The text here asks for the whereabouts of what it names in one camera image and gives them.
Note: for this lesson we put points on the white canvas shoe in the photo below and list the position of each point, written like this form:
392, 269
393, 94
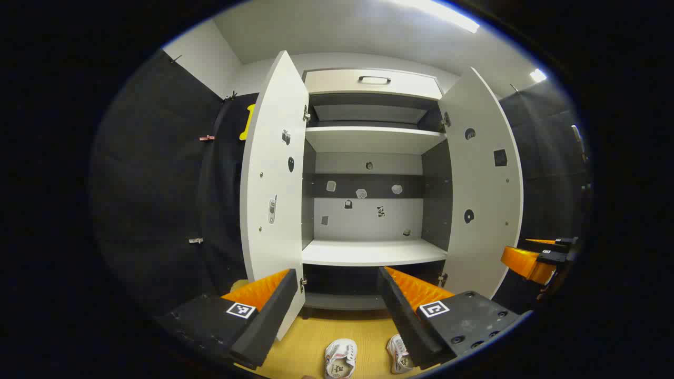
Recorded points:
341, 358
400, 355

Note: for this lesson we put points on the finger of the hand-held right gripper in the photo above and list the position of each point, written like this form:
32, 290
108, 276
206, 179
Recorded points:
553, 242
524, 260

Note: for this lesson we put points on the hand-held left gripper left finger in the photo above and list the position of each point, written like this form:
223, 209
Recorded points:
263, 321

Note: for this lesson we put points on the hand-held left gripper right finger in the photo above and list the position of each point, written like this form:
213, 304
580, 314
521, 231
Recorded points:
408, 321

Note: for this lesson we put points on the small ceiling light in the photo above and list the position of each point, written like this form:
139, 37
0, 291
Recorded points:
537, 75

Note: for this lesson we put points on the long ceiling light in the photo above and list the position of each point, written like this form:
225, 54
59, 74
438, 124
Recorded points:
442, 13

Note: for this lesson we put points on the yellow plush toy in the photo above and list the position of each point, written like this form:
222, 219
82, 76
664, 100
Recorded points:
239, 285

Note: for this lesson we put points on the white cabinet drawer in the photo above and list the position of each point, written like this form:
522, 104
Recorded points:
337, 83

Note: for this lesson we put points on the black backdrop cloth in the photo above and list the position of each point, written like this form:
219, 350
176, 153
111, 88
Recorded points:
158, 184

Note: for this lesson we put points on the white cabinet door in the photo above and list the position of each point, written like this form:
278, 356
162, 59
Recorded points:
484, 184
274, 158

